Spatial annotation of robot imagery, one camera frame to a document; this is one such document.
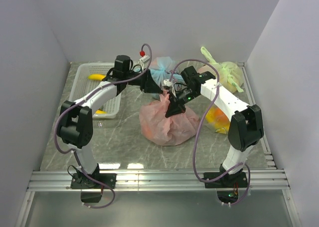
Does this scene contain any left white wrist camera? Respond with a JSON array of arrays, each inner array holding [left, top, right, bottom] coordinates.
[[137, 55, 151, 70]]

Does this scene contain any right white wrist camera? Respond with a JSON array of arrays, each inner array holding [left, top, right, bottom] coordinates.
[[161, 79, 175, 92]]

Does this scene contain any purple cable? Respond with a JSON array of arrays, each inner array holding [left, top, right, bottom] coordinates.
[[54, 43, 153, 209], [169, 59, 251, 207]]

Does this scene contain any green tied plastic bag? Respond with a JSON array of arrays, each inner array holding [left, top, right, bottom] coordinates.
[[200, 46, 244, 93]]

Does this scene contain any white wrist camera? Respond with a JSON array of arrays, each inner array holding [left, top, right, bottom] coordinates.
[[161, 79, 175, 92], [137, 55, 151, 70]]

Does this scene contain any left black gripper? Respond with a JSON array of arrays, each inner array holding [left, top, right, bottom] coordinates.
[[125, 68, 163, 94]]

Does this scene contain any small yellow mango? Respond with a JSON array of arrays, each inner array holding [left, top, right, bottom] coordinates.
[[95, 110, 106, 114]]

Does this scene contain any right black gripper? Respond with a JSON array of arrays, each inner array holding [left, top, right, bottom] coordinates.
[[165, 87, 199, 118]]

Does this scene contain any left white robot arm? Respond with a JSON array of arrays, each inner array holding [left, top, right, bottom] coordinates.
[[55, 55, 163, 189]]

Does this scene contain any white plastic basket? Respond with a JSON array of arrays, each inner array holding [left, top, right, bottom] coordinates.
[[69, 62, 121, 119]]

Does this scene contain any clear bag of fruits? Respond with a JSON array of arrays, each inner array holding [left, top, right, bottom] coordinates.
[[204, 105, 230, 135]]

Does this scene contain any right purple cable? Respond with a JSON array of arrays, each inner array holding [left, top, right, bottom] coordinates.
[[169, 59, 251, 207]]

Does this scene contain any aluminium mounting rail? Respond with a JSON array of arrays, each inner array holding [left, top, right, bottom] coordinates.
[[27, 169, 290, 192]]

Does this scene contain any single yellow banana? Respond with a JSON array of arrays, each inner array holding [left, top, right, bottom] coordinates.
[[88, 74, 106, 81]]

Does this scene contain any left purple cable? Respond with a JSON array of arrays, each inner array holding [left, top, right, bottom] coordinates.
[[54, 43, 153, 209]]

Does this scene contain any pink plastic bag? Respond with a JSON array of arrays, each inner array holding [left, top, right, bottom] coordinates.
[[139, 92, 199, 146]]

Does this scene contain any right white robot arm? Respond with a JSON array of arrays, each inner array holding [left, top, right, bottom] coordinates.
[[161, 66, 264, 187]]

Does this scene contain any blue tied plastic bag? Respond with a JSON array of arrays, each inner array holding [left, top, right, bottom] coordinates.
[[149, 57, 184, 90]]

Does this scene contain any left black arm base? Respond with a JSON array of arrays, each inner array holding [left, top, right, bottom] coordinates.
[[70, 172, 117, 204]]

